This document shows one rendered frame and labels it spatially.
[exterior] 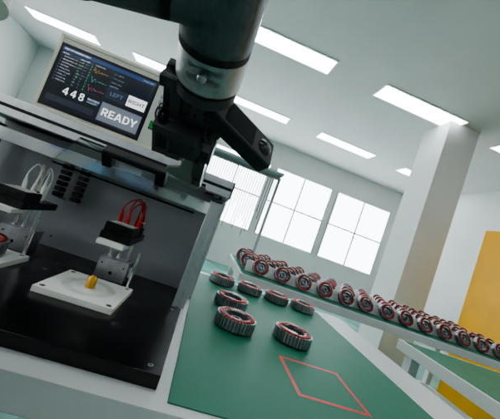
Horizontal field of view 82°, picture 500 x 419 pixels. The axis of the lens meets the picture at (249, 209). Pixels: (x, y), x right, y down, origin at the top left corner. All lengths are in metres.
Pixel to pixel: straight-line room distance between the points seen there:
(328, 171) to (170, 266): 7.02
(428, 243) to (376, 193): 4.06
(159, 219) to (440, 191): 4.03
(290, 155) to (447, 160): 3.88
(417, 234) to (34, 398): 4.16
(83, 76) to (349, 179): 7.42
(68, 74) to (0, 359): 0.66
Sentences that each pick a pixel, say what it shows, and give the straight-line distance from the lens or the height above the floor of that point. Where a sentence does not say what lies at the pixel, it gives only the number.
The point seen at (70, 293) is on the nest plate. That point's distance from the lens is 0.67.
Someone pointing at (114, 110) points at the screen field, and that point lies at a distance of 0.87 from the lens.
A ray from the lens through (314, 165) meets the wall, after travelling 7.65.
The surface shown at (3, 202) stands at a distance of 0.83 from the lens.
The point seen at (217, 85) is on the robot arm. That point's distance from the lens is 0.33.
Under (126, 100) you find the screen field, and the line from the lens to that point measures 0.87.
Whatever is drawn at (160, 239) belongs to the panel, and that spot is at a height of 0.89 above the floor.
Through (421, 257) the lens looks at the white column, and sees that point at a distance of 4.39.
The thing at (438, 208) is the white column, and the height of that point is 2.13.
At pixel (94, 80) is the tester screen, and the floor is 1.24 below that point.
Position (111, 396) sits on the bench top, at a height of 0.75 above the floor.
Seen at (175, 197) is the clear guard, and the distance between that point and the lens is 0.52.
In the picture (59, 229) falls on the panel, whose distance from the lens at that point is 1.01.
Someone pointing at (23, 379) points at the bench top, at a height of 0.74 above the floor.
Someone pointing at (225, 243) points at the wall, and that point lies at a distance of 7.10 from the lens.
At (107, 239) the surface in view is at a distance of 0.74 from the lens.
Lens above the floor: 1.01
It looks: 4 degrees up
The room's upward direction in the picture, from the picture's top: 20 degrees clockwise
